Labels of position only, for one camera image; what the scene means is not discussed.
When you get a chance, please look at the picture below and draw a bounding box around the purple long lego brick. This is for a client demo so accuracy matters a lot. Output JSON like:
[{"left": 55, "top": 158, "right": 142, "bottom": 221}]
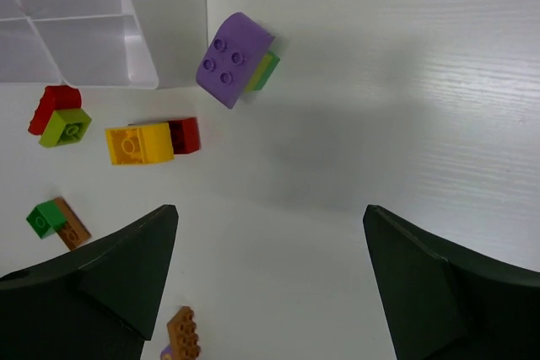
[{"left": 159, "top": 345, "right": 174, "bottom": 360}]

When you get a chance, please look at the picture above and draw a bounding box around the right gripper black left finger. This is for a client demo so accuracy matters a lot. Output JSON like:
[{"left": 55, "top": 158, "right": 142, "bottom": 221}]
[{"left": 1, "top": 205, "right": 178, "bottom": 359}]

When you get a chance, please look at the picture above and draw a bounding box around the purple square lego brick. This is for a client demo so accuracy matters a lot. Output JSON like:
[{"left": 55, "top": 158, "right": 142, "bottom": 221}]
[{"left": 196, "top": 12, "right": 275, "bottom": 109}]

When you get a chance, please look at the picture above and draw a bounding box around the orange-brown long lego brick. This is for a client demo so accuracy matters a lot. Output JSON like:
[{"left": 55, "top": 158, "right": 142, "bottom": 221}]
[{"left": 166, "top": 306, "right": 201, "bottom": 360}]

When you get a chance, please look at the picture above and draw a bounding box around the dark red lego brick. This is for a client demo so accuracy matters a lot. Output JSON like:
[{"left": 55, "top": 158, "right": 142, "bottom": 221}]
[{"left": 167, "top": 117, "right": 201, "bottom": 155}]

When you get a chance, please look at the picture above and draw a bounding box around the brown lego brick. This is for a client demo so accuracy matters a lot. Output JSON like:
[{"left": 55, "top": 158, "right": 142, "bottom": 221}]
[{"left": 53, "top": 197, "right": 92, "bottom": 251}]

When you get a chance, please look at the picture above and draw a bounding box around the white compartment container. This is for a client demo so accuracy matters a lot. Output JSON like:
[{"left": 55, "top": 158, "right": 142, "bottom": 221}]
[{"left": 1, "top": 0, "right": 159, "bottom": 89}]

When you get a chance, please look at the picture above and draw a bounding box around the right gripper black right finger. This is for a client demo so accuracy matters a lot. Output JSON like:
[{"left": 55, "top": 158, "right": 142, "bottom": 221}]
[{"left": 363, "top": 205, "right": 539, "bottom": 359}]

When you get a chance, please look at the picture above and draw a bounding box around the yellow lego brick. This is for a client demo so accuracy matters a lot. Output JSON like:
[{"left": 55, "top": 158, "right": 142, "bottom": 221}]
[{"left": 105, "top": 122, "right": 175, "bottom": 165}]

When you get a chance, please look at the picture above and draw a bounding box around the lime green lego brick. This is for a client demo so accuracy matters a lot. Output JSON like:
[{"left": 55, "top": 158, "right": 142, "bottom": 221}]
[{"left": 244, "top": 51, "right": 280, "bottom": 92}]

